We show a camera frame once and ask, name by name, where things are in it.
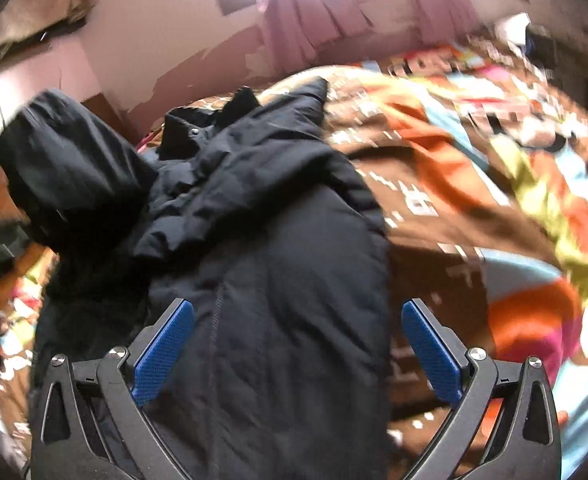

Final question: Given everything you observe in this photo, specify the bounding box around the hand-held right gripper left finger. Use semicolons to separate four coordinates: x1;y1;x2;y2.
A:
30;298;195;480

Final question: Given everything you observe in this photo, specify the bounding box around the brown cloth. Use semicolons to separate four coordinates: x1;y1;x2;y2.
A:
0;0;96;58

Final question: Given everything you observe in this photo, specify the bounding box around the dark wall shelf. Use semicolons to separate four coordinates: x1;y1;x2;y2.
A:
0;10;89;60

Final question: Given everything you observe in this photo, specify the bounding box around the wooden headboard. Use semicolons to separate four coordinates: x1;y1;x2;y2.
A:
0;92;142;226

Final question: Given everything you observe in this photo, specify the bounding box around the black padded jacket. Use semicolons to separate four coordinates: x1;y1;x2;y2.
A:
0;77;393;480

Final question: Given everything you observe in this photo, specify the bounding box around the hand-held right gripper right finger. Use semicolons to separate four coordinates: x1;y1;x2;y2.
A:
401;298;562;480

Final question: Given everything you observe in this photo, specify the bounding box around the white object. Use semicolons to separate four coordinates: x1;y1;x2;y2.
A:
495;12;532;45

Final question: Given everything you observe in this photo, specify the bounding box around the colourful printed blanket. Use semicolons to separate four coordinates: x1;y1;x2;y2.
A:
0;44;588;480

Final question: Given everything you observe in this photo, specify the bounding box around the pink curtain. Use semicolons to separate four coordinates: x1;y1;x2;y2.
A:
399;0;482;47
257;0;375;69

